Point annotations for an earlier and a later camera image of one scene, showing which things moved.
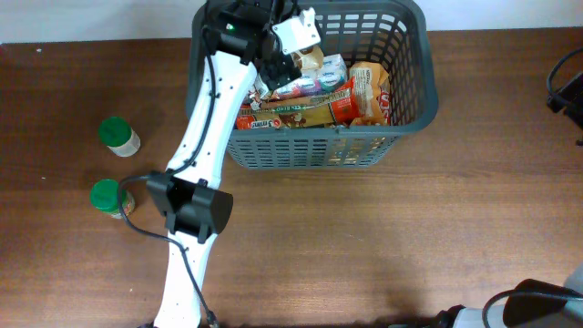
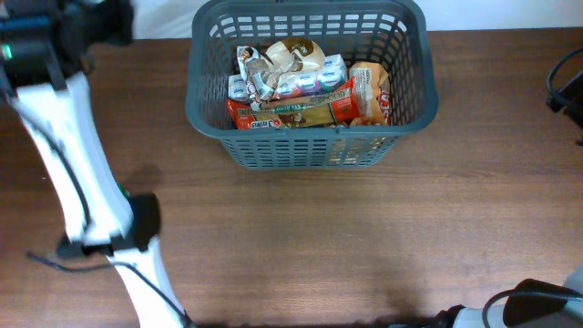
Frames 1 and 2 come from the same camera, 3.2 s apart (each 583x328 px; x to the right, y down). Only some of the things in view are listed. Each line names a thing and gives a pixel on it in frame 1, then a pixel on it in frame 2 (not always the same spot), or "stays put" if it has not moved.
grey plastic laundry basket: (392, 34) stays put
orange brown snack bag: (374, 94) stays put
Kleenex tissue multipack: (329, 76) stays put
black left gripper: (285, 71) to (122, 17)
